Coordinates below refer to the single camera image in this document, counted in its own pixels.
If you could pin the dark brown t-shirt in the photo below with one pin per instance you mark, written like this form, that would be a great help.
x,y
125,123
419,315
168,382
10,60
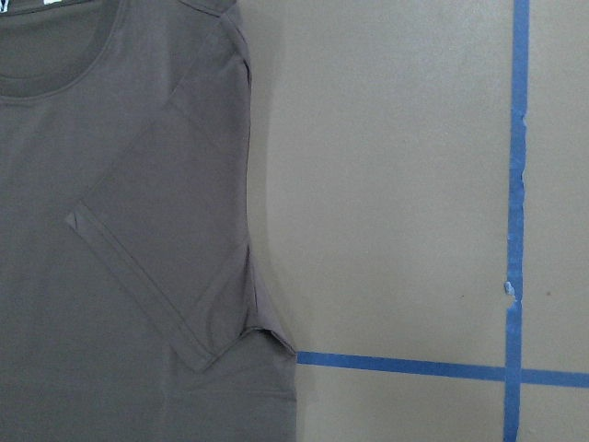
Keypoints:
x,y
132,308

